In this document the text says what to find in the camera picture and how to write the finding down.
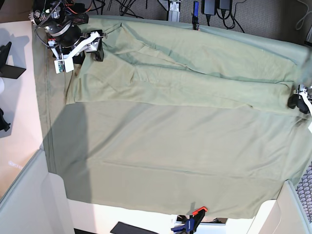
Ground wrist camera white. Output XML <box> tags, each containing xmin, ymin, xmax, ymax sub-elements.
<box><xmin>54</xmin><ymin>58</ymin><xmax>74</xmax><ymax>74</ymax></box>
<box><xmin>308</xmin><ymin>122</ymin><xmax>312</xmax><ymax>134</ymax></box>

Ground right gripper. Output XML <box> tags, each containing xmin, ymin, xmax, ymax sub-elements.
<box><xmin>48</xmin><ymin>25</ymin><xmax>107</xmax><ymax>65</ymax></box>

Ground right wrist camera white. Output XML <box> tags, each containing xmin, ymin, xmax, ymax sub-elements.
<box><xmin>54</xmin><ymin>58</ymin><xmax>74</xmax><ymax>74</ymax></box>

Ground white partition panel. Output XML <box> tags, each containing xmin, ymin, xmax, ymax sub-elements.
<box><xmin>0</xmin><ymin>150</ymin><xmax>74</xmax><ymax>234</ymax></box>
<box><xmin>247</xmin><ymin>180</ymin><xmax>312</xmax><ymax>234</ymax></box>

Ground grey mesh object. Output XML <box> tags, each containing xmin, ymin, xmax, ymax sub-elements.
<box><xmin>296</xmin><ymin>164</ymin><xmax>312</xmax><ymax>223</ymax></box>

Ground white partition panel right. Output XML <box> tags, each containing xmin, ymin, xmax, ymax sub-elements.
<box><xmin>247</xmin><ymin>180</ymin><xmax>312</xmax><ymax>234</ymax></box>

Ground orange blue clamp top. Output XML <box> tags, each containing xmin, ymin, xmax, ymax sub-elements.
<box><xmin>192</xmin><ymin>1</ymin><xmax>199</xmax><ymax>31</ymax></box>

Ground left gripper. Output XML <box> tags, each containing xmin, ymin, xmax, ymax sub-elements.
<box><xmin>287</xmin><ymin>84</ymin><xmax>312</xmax><ymax>114</ymax></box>

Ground aluminium extrusion post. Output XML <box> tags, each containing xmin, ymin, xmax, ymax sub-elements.
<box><xmin>168</xmin><ymin>0</ymin><xmax>181</xmax><ymax>22</ymax></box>

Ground black stand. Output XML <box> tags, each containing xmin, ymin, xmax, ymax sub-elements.
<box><xmin>0</xmin><ymin>109</ymin><xmax>11</xmax><ymax>132</ymax></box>
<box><xmin>0</xmin><ymin>42</ymin><xmax>26</xmax><ymax>79</ymax></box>

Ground white cable right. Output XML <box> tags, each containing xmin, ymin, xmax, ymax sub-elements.
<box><xmin>295</xmin><ymin>0</ymin><xmax>312</xmax><ymax>31</ymax></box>

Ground white cylinder left edge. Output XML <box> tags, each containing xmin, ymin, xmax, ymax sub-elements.
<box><xmin>0</xmin><ymin>78</ymin><xmax>5</xmax><ymax>94</ymax></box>

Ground green table cloth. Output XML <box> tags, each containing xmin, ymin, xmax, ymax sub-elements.
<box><xmin>32</xmin><ymin>17</ymin><xmax>312</xmax><ymax>218</ymax></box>

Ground white partition panel left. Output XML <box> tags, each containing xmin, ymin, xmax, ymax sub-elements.
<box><xmin>0</xmin><ymin>150</ymin><xmax>74</xmax><ymax>234</ymax></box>

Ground orange blue clamp bottom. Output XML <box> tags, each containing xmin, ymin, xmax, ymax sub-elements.
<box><xmin>171</xmin><ymin>206</ymin><xmax>208</xmax><ymax>234</ymax></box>

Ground black flat pad bottom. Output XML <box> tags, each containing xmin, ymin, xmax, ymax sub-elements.
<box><xmin>110</xmin><ymin>221</ymin><xmax>161</xmax><ymax>234</ymax></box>

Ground black power adapter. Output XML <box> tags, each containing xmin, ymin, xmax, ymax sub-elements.
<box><xmin>202</xmin><ymin>0</ymin><xmax>216</xmax><ymax>16</ymax></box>
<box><xmin>218</xmin><ymin>0</ymin><xmax>233</xmax><ymax>11</ymax></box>

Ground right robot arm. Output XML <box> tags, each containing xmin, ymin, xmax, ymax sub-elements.
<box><xmin>29</xmin><ymin>0</ymin><xmax>107</xmax><ymax>72</ymax></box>

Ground orange blue clamp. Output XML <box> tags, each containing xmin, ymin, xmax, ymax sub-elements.
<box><xmin>192</xmin><ymin>1</ymin><xmax>199</xmax><ymax>31</ymax></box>
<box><xmin>171</xmin><ymin>206</ymin><xmax>208</xmax><ymax>234</ymax></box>

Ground black stand lower left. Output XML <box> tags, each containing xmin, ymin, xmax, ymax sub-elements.
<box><xmin>0</xmin><ymin>109</ymin><xmax>11</xmax><ymax>132</ymax></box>

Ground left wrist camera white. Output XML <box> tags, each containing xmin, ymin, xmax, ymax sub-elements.
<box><xmin>308</xmin><ymin>122</ymin><xmax>312</xmax><ymax>134</ymax></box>

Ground tangled black cables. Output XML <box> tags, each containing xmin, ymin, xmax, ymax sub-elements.
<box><xmin>90</xmin><ymin>0</ymin><xmax>156</xmax><ymax>19</ymax></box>

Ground black stand upper left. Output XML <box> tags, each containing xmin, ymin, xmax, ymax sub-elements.
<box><xmin>0</xmin><ymin>42</ymin><xmax>26</xmax><ymax>79</ymax></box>

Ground light green T-shirt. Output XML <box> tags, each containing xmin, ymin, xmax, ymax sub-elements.
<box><xmin>66</xmin><ymin>19</ymin><xmax>300</xmax><ymax>113</ymax></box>

